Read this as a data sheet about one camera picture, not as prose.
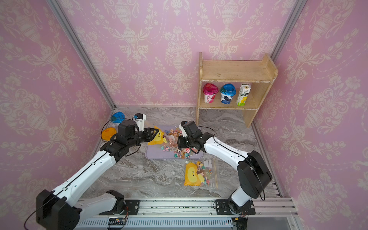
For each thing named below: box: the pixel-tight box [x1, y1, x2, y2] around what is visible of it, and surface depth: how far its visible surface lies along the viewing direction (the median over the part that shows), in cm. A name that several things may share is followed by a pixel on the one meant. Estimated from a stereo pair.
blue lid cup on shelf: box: [219, 83, 237, 105], surface depth 89 cm
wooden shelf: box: [195, 52, 278, 128], surface depth 83 cm
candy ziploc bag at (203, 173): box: [184, 157, 219, 191], surface depth 85 cm
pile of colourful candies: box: [161, 128, 193, 160], surface depth 93 cm
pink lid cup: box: [202, 82, 219, 104], surface depth 89 cm
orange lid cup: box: [101, 126, 118, 141], surface depth 96 cm
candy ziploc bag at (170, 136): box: [147, 125, 179, 147], surface depth 82 cm
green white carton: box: [236, 83, 252, 106], surface depth 87 cm
